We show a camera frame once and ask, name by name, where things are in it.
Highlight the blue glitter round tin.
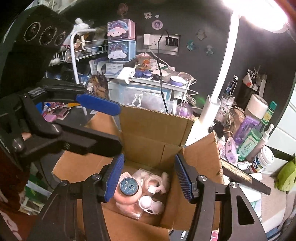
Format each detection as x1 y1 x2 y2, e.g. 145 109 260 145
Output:
119 177 139 196

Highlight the blue cartoon box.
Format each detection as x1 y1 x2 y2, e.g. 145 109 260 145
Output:
107 40 136 62

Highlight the pink tape dispenser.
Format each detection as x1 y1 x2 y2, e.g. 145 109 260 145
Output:
139 171 170 194

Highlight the clear storage drawer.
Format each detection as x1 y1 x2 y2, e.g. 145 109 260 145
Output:
108 80 178 114

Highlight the purple cartoon box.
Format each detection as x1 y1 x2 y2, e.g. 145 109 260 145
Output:
107 19 136 42

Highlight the left hand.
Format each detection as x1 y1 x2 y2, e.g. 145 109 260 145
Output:
22 133 32 141

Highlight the wall power socket panel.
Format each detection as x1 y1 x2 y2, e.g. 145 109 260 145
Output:
136 34 181 56

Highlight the black camera box left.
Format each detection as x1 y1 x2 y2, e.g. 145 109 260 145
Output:
1 5 73 96

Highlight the black power cable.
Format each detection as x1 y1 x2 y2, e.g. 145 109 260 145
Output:
157 29 176 114

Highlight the white metal rack frame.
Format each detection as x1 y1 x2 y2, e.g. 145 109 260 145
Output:
49 26 107 84

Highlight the white pill bottle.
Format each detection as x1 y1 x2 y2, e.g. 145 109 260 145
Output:
249 146 274 173

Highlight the green plush toy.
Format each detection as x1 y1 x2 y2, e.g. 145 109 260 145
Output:
275 157 295 192

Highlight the purple pack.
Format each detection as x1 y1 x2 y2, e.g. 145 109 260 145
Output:
234 115 259 146

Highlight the pink game console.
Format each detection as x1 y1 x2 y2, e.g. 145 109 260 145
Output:
42 102 71 122

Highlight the cardboard box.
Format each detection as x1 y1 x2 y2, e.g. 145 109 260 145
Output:
52 105 224 241

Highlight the white tissue roll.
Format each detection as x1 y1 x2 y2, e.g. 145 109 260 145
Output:
244 94 268 120

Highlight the red sleeve forearm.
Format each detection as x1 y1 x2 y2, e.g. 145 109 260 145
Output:
1 151 37 240

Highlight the green bottle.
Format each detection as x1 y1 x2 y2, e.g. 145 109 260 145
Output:
237 101 277 161

